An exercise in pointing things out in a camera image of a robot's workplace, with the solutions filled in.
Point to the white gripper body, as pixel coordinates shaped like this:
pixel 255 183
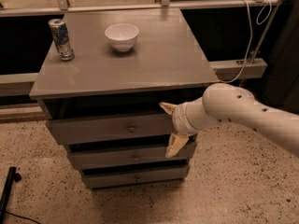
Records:
pixel 178 120

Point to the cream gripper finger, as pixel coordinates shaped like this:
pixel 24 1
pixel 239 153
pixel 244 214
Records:
pixel 168 108
pixel 175 144

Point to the grey top drawer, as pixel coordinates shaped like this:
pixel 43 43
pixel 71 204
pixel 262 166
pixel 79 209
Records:
pixel 105 128

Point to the grey drawer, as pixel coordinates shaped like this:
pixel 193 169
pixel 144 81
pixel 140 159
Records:
pixel 138 177
pixel 105 128
pixel 126 156

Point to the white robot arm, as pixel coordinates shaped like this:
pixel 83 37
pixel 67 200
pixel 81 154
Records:
pixel 223 102

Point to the grey wooden drawer cabinet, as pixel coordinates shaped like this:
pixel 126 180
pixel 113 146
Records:
pixel 103 106

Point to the grey bottom drawer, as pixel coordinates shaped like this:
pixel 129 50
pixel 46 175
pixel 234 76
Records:
pixel 138 177

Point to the grey middle drawer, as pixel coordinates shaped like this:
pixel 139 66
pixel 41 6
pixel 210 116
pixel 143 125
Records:
pixel 126 156

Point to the white ceramic bowl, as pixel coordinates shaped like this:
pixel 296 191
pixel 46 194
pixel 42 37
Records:
pixel 122 36

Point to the blue silver drink can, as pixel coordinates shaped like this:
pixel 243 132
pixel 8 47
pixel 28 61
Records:
pixel 61 39

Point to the thin metal diagonal rod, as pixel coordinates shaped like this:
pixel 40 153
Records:
pixel 270 17

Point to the black stand leg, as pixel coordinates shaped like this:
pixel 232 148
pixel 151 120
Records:
pixel 11 177

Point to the grey metal railing frame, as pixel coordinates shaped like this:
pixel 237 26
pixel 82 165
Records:
pixel 124 3

